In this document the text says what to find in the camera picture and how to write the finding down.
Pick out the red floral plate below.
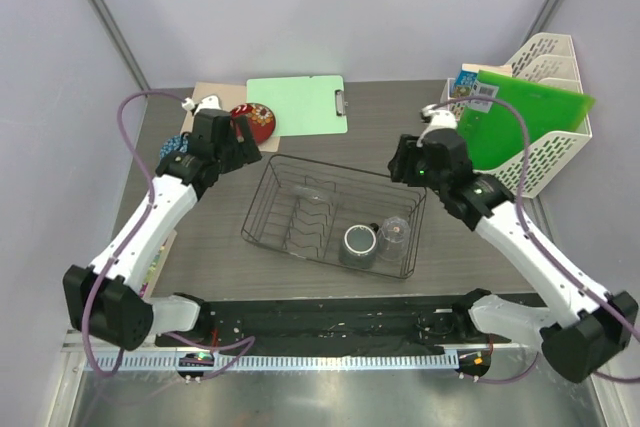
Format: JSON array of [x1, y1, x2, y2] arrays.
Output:
[[231, 103, 276, 145]]

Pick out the blue patterned bowl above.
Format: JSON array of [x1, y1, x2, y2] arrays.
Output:
[[159, 133, 189, 160]]

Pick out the clear glass tumbler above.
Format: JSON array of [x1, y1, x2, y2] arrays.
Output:
[[376, 216, 411, 263]]

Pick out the black wire dish rack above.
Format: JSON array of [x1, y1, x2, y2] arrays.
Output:
[[241, 154, 427, 279]]

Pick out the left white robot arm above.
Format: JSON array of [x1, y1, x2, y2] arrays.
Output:
[[63, 108, 261, 351]]

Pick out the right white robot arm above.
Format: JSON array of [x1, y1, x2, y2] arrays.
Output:
[[388, 128, 639, 383]]

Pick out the beige folder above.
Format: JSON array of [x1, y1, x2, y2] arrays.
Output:
[[182, 82, 281, 153]]

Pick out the green clipboard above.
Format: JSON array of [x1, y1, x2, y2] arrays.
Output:
[[246, 75, 348, 137]]

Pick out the blue booklet in organizer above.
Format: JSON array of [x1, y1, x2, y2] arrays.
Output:
[[450, 63, 480, 98]]

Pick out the green plastic folder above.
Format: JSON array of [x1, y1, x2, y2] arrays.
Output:
[[458, 71, 595, 171]]

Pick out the grey ceramic mug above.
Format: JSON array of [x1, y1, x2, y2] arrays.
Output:
[[338, 224, 378, 270]]

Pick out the white file organizer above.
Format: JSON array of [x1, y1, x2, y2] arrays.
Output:
[[441, 32, 592, 198]]

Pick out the purple treehouse book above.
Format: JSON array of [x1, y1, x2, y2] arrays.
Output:
[[139, 230, 177, 300]]

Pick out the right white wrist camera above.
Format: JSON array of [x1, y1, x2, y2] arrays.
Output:
[[420, 104, 457, 138]]

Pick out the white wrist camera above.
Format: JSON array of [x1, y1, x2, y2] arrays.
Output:
[[181, 95, 221, 116], [420, 104, 457, 138]]

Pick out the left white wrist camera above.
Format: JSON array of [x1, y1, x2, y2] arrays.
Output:
[[181, 95, 221, 116]]

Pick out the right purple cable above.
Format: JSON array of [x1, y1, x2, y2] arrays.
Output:
[[424, 96, 640, 386]]

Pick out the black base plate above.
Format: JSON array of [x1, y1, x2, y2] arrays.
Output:
[[154, 294, 511, 356]]

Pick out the white slotted cable duct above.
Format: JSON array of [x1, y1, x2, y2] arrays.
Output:
[[84, 352, 459, 372]]

